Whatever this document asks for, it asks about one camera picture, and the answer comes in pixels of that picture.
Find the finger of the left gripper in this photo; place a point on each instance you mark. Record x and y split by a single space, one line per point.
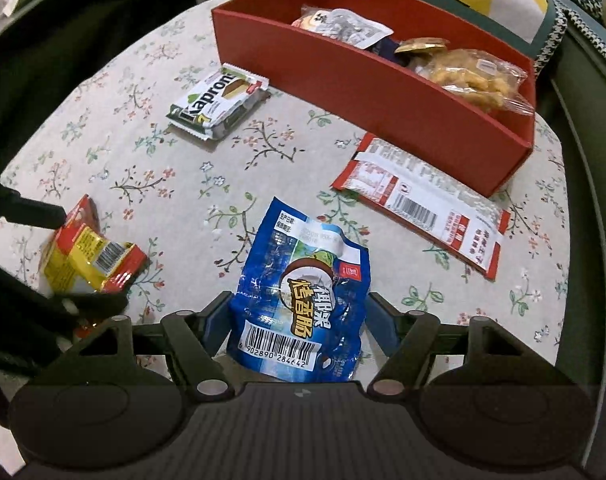
111 303
19 210

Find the silver foil packet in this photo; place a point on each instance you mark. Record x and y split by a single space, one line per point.
350 28

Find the red white long packet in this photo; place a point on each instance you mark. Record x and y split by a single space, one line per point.
457 219

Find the dark blue foil packet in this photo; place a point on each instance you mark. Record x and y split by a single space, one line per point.
386 48

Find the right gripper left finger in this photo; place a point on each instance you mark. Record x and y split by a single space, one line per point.
193 338

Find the floral tablecloth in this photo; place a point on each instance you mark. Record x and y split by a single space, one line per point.
195 210

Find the yellow cake packet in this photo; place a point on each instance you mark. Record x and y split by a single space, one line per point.
312 19

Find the red yellow snack packet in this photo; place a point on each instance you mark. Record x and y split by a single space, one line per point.
78 259

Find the gold snack packet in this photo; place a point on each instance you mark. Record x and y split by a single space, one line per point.
422 46

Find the dark side table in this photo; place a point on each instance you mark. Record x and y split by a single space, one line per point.
71 23

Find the Kapron wafer packet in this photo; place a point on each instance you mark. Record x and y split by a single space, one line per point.
214 105

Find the clear bag fried snacks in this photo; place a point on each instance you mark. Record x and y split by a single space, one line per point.
480 78

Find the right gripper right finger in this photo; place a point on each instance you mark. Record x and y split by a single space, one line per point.
406 339

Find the blue coconut snack bag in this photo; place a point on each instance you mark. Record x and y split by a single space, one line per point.
299 306

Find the red cardboard box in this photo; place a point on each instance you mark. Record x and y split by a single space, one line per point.
478 149

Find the green sofa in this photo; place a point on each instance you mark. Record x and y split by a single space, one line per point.
572 98

